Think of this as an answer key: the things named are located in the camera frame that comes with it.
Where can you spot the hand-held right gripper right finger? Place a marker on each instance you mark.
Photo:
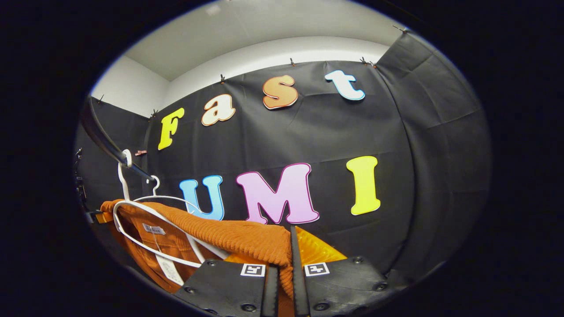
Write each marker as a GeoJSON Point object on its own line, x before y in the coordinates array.
{"type": "Point", "coordinates": [343, 281]}

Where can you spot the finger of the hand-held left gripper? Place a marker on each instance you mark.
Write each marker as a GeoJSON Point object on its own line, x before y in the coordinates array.
{"type": "Point", "coordinates": [99, 217]}

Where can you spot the orange knitted jacket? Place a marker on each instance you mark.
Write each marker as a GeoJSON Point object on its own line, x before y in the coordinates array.
{"type": "Point", "coordinates": [246, 237]}

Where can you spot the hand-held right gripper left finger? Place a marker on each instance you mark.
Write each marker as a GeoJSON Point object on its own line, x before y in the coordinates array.
{"type": "Point", "coordinates": [224, 286]}

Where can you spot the black clothes rail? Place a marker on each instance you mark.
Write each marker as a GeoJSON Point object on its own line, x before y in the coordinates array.
{"type": "Point", "coordinates": [103, 141]}

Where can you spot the black backdrop cloth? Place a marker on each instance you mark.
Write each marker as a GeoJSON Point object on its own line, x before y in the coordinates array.
{"type": "Point", "coordinates": [396, 132]}

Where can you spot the white clothes hanger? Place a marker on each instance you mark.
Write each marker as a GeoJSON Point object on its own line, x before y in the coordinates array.
{"type": "Point", "coordinates": [154, 189]}
{"type": "Point", "coordinates": [122, 180]}

